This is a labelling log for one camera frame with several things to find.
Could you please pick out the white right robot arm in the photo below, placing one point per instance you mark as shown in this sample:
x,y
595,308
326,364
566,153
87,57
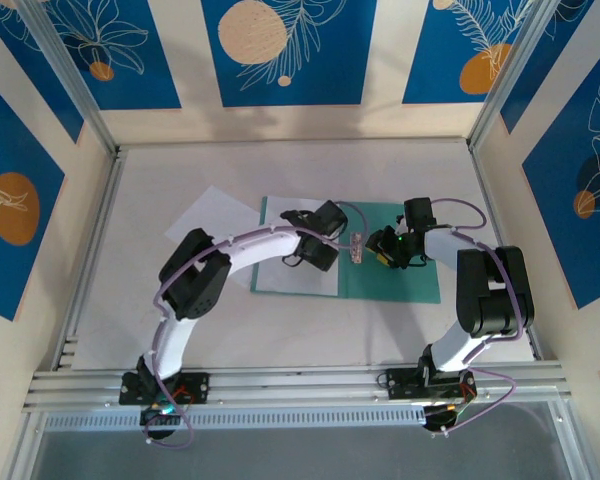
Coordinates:
x,y
460,345

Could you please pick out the white paper sheet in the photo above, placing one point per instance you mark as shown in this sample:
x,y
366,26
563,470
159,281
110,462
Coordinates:
x,y
290,280
210,210

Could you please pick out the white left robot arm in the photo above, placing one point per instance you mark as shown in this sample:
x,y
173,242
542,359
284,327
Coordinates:
x,y
260,245

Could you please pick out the black base connector box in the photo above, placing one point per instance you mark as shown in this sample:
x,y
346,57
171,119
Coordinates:
x,y
440,419
160,422

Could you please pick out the grey acrylic panel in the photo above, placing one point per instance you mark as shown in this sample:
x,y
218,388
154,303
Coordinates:
x,y
305,455

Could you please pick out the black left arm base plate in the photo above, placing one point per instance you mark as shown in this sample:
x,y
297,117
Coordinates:
x,y
200,387

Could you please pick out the metal folder clip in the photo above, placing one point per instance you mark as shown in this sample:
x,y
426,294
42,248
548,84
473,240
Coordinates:
x,y
356,248

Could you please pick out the green plastic folder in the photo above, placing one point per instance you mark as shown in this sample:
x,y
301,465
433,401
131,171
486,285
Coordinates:
x,y
405,285

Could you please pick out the wide aluminium base rail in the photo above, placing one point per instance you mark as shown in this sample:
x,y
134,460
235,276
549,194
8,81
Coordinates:
x,y
300,385

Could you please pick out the aluminium corner post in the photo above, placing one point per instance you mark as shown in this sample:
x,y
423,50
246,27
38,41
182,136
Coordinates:
x,y
511,75
70,75

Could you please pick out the aluminium table edge rail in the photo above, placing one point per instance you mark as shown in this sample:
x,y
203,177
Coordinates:
x,y
484,175
96,250

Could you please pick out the blue floral wall panel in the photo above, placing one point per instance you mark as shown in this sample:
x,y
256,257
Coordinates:
x,y
545,70
130,60
30,65
330,75
440,50
5,270
555,225

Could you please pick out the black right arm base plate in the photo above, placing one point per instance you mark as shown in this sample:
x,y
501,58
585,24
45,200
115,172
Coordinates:
x,y
400,385

